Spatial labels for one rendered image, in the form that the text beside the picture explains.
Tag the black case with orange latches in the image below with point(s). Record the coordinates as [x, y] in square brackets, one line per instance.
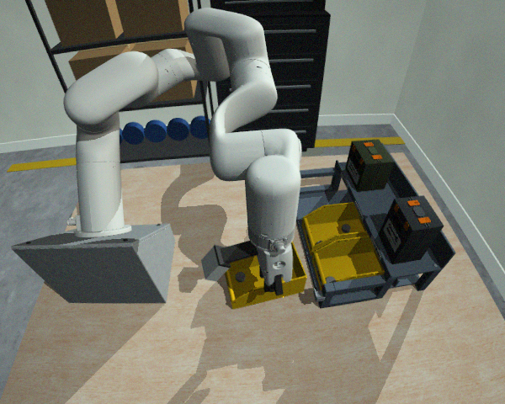
[409, 229]

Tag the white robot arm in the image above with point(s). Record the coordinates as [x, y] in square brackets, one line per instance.
[272, 183]

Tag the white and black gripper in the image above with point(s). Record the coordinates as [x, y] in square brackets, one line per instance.
[273, 266]

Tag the yellow bin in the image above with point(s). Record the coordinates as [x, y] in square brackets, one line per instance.
[347, 259]
[249, 291]
[324, 223]

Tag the dark grey bin shelf rack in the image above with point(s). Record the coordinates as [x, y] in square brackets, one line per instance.
[373, 205]

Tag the dark green case with orange latches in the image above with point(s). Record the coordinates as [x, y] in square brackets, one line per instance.
[369, 165]

